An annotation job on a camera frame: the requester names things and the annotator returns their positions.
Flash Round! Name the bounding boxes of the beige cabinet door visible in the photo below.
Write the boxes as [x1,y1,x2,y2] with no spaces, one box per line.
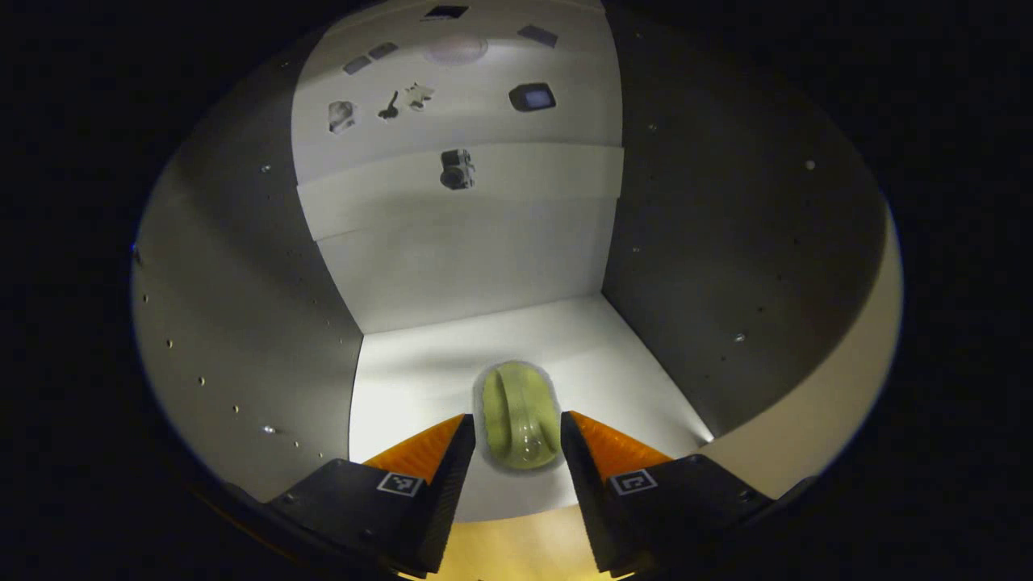
[698,202,905,501]

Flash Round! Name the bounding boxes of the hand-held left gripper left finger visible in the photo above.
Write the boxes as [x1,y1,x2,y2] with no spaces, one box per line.
[265,413,478,578]

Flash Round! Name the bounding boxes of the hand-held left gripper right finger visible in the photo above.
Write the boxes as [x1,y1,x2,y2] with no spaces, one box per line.
[559,409,777,579]

